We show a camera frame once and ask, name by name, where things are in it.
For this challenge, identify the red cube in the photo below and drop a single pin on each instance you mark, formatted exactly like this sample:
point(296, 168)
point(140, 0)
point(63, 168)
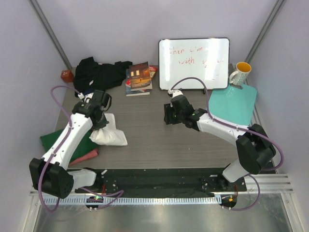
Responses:
point(67, 76)

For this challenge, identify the teal cutting board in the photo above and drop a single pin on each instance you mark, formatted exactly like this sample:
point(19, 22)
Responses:
point(233, 104)

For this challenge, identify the slotted cable duct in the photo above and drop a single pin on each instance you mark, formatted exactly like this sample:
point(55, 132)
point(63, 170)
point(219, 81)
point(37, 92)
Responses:
point(89, 200)

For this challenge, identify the white mug yellow inside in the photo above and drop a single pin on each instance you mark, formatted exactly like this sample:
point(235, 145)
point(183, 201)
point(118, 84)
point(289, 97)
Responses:
point(240, 74)

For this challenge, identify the brown Edward Tulane book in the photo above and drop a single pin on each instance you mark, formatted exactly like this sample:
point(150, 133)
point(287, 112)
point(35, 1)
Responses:
point(139, 75)

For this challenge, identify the folded pink t-shirt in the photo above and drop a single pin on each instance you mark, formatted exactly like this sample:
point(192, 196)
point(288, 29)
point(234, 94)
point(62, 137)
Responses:
point(90, 155)

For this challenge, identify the dark blue cloth ball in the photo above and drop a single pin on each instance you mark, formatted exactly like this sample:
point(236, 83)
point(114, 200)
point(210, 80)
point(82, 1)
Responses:
point(88, 91)

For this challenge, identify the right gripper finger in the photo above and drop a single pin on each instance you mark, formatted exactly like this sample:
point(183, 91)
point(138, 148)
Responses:
point(174, 118)
point(167, 113)

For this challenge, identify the white whiteboard with writing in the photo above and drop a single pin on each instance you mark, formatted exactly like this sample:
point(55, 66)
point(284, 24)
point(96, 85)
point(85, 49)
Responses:
point(206, 59)

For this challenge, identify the aluminium frame post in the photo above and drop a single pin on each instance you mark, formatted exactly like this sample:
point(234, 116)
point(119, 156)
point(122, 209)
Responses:
point(50, 32)
point(275, 11)

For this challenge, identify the white t-shirt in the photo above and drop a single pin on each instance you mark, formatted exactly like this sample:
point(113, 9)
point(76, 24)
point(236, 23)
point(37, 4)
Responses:
point(109, 135)

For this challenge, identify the folded green t-shirt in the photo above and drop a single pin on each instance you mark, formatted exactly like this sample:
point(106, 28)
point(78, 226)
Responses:
point(85, 146)

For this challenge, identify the right aluminium frame post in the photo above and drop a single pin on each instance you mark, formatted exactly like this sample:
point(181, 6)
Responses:
point(275, 11)

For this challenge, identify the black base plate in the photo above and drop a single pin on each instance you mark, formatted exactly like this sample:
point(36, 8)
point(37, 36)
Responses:
point(165, 183)

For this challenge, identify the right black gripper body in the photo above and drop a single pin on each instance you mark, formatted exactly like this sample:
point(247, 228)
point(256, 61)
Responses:
point(181, 116)

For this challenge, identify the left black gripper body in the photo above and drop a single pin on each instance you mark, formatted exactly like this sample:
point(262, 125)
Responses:
point(100, 124)

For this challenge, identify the black t-shirt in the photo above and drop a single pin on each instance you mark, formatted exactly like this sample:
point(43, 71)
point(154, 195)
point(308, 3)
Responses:
point(90, 74)

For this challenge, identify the left aluminium frame post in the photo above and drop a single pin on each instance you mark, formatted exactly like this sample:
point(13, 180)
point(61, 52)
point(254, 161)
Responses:
point(50, 32)

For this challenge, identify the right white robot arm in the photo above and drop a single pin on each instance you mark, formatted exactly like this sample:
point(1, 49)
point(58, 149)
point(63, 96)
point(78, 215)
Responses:
point(253, 149)

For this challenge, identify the red Treehouse book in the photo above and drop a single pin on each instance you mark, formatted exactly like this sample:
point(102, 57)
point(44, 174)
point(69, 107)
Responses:
point(153, 70)

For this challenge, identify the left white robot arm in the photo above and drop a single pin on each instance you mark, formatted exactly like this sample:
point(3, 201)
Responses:
point(50, 173)

